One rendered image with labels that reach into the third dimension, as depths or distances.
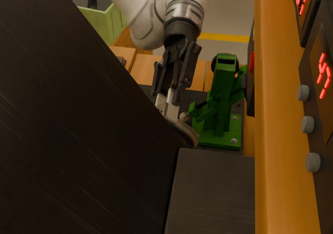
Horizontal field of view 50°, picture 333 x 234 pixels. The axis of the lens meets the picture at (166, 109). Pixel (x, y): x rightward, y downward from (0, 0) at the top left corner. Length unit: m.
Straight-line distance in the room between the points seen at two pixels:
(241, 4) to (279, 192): 3.34
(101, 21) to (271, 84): 1.29
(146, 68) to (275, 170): 1.12
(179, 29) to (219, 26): 2.42
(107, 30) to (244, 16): 1.99
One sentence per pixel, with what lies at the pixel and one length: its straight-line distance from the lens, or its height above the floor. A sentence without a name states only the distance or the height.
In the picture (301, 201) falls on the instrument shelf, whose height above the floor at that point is 1.54.
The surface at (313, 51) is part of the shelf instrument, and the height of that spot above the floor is 1.58.
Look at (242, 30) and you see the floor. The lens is 3.19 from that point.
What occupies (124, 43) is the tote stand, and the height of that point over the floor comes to 0.74.
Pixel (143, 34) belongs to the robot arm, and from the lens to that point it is 0.98.
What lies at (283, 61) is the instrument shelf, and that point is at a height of 1.54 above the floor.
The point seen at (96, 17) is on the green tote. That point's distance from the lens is 1.56.
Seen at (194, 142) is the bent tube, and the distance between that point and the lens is 0.76.
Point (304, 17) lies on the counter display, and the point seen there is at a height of 1.56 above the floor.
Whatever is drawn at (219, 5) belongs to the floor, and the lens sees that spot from 3.50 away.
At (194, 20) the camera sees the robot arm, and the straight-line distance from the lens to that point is 0.82.
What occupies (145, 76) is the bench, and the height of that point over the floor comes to 0.88.
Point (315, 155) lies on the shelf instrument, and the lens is 0.24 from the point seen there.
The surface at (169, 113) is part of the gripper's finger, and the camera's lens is 0.69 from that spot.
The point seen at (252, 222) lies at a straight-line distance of 0.57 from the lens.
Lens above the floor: 1.74
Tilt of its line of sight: 46 degrees down
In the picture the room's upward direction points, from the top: straight up
